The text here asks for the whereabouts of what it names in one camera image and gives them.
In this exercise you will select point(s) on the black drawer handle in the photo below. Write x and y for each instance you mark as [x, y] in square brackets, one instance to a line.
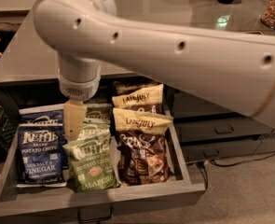
[93, 215]

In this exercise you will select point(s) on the open grey top drawer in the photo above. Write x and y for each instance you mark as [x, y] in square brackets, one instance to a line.
[45, 205]

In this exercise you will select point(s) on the grey closed drawer lower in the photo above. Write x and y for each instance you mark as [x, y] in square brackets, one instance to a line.
[229, 149]

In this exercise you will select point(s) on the green kettle chip bag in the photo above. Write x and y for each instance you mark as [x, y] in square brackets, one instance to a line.
[89, 127]
[98, 112]

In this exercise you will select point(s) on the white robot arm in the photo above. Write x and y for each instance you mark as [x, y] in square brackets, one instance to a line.
[234, 70]

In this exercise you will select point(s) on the front brown Late July bag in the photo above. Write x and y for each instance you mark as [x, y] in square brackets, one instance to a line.
[141, 139]

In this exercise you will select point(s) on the front green jalapeno chip bag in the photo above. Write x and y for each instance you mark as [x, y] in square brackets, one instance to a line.
[90, 162]

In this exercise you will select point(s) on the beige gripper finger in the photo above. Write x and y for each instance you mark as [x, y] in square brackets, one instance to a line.
[74, 113]

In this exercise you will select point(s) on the grey closed drawer middle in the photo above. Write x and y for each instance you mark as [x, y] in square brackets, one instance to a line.
[218, 127]

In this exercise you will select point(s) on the middle brown Late July bag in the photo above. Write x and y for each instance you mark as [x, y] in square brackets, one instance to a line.
[147, 99]

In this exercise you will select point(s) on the grey closed drawer upper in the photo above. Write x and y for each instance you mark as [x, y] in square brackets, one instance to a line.
[185, 105]

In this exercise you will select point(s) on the blue kettle chip bag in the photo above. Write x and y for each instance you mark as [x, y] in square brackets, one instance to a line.
[41, 153]
[47, 115]

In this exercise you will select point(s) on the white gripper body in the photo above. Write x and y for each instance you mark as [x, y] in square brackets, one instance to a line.
[79, 90]

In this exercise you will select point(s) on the rear green Kettle chip bag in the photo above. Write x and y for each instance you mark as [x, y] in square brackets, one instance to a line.
[98, 112]

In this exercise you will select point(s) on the rear Late July chip bag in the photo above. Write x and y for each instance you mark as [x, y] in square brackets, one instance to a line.
[129, 84]

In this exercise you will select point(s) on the middle green Kettle chip bag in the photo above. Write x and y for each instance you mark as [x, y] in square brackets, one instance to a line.
[89, 127]

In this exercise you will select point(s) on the grey closed drawer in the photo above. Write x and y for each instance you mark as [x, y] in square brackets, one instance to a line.
[218, 127]
[185, 105]
[229, 149]

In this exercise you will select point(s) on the brown late july bag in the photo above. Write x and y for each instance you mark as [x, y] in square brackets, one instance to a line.
[147, 99]
[141, 139]

